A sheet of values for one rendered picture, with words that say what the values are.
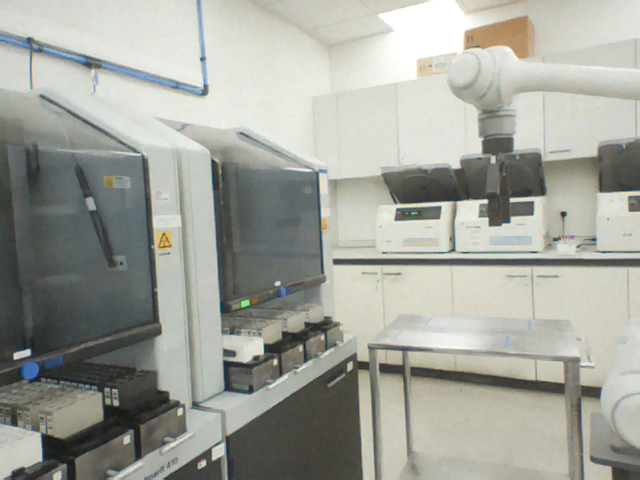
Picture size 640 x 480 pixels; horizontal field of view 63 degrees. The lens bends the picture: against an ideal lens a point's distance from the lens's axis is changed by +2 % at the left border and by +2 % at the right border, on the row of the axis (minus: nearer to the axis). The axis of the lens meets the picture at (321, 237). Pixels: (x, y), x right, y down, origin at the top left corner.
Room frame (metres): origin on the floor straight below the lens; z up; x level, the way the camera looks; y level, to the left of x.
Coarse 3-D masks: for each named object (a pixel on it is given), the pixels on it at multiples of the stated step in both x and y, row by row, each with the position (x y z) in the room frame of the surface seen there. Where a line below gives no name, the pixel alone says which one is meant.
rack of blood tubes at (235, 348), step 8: (224, 336) 1.61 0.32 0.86; (232, 336) 1.61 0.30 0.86; (240, 336) 1.60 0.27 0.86; (224, 344) 1.51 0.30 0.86; (232, 344) 1.50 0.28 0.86; (240, 344) 1.50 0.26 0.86; (248, 344) 1.50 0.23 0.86; (256, 344) 1.53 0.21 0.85; (224, 352) 1.63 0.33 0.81; (232, 352) 1.62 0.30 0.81; (240, 352) 1.48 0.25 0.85; (248, 352) 1.49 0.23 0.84; (256, 352) 1.53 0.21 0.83; (232, 360) 1.50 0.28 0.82; (240, 360) 1.48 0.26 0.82; (248, 360) 1.49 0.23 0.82
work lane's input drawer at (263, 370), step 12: (252, 360) 1.49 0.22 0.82; (264, 360) 1.51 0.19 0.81; (276, 360) 1.55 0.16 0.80; (228, 372) 1.49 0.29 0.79; (240, 372) 1.46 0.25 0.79; (252, 372) 1.44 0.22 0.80; (264, 372) 1.49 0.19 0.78; (276, 372) 1.55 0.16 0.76; (252, 384) 1.44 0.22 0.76; (264, 384) 1.49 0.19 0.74; (276, 384) 1.47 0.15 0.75
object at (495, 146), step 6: (492, 138) 1.25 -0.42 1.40; (498, 138) 1.24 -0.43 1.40; (504, 138) 1.24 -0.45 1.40; (510, 138) 1.25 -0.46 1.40; (486, 144) 1.26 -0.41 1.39; (492, 144) 1.25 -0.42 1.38; (498, 144) 1.24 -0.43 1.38; (504, 144) 1.24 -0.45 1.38; (510, 144) 1.24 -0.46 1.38; (486, 150) 1.26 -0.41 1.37; (492, 150) 1.25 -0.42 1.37; (498, 150) 1.24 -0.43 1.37; (504, 150) 1.24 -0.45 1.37; (510, 150) 1.25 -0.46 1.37; (504, 156) 1.29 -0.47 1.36
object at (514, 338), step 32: (416, 320) 1.89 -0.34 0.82; (448, 320) 1.87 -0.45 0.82; (480, 320) 1.84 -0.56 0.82; (512, 320) 1.82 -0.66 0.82; (544, 320) 1.80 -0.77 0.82; (448, 352) 1.51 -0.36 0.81; (480, 352) 1.48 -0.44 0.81; (512, 352) 1.44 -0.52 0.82; (544, 352) 1.42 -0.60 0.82; (576, 352) 1.41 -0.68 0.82; (576, 384) 1.38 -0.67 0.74; (576, 416) 1.38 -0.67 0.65; (576, 448) 1.39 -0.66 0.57
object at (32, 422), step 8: (64, 392) 1.12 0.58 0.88; (72, 392) 1.11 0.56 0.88; (80, 392) 1.13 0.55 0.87; (48, 400) 1.08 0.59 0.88; (56, 400) 1.08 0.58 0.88; (24, 408) 1.04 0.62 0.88; (32, 408) 1.04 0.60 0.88; (40, 408) 1.05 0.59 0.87; (32, 416) 1.04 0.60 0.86; (32, 424) 1.04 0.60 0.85; (40, 432) 1.05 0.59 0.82
